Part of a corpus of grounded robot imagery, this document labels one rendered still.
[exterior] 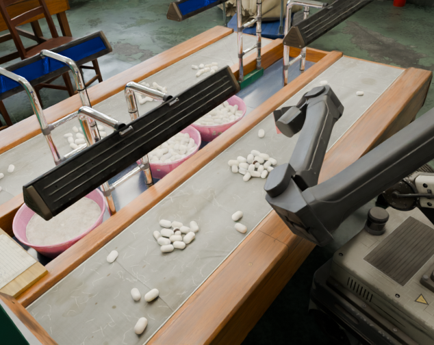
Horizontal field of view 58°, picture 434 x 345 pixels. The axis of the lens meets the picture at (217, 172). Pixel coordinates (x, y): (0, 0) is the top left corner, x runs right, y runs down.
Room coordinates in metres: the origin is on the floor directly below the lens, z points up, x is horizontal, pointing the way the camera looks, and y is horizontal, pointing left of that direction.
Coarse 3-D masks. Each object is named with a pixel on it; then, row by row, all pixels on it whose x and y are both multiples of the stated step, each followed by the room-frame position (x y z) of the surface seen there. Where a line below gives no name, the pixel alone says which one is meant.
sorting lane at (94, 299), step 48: (240, 144) 1.16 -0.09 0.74; (288, 144) 1.14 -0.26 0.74; (192, 192) 0.92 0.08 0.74; (240, 192) 0.91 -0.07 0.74; (144, 240) 0.74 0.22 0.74; (192, 240) 0.73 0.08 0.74; (240, 240) 0.71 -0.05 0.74; (96, 288) 0.59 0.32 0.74; (144, 288) 0.58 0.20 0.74; (192, 288) 0.57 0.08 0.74; (96, 336) 0.47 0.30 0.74; (144, 336) 0.46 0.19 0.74
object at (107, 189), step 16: (128, 96) 0.95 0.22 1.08; (160, 96) 0.86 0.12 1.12; (80, 112) 0.83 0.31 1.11; (96, 112) 0.80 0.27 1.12; (112, 128) 0.75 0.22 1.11; (128, 128) 0.74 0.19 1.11; (144, 160) 0.95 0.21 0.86; (128, 176) 0.90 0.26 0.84; (144, 176) 0.95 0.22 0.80; (112, 208) 0.84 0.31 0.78
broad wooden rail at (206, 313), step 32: (384, 96) 1.39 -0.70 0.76; (416, 96) 1.42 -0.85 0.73; (352, 128) 1.19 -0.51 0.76; (384, 128) 1.16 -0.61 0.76; (352, 160) 0.99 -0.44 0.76; (256, 256) 0.63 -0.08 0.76; (288, 256) 0.67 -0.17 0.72; (224, 288) 0.55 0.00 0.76; (256, 288) 0.55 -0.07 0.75; (192, 320) 0.47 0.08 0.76; (224, 320) 0.47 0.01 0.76; (256, 320) 0.55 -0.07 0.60
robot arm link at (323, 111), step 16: (320, 96) 0.81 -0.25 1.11; (336, 96) 0.83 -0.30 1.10; (320, 112) 0.74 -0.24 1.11; (336, 112) 0.77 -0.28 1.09; (304, 128) 0.71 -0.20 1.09; (320, 128) 0.68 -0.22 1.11; (304, 144) 0.63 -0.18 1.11; (320, 144) 0.63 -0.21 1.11; (304, 160) 0.57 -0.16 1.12; (320, 160) 0.59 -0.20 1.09; (272, 176) 0.52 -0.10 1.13; (288, 176) 0.50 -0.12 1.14; (304, 176) 0.52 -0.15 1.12; (272, 192) 0.48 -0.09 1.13
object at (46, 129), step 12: (60, 60) 1.14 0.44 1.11; (72, 60) 1.13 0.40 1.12; (0, 72) 1.08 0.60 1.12; (72, 72) 1.11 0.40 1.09; (24, 84) 1.00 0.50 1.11; (84, 84) 1.13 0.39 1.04; (36, 96) 1.01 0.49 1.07; (84, 96) 1.11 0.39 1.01; (36, 108) 1.00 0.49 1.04; (60, 120) 1.04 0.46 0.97; (48, 132) 1.00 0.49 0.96; (96, 132) 1.11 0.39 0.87; (48, 144) 1.00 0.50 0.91; (84, 144) 1.08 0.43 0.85; (72, 156) 1.04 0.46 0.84
